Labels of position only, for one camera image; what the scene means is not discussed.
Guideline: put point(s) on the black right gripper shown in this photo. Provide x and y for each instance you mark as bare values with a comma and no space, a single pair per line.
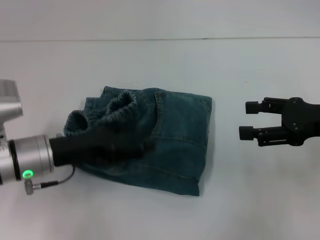
300,122

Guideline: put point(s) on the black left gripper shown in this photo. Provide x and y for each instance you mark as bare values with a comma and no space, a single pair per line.
75,150

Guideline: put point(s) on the blue denim shorts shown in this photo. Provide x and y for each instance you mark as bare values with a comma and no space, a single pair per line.
175,140

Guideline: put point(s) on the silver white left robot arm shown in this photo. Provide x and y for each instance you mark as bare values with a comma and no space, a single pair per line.
32,155

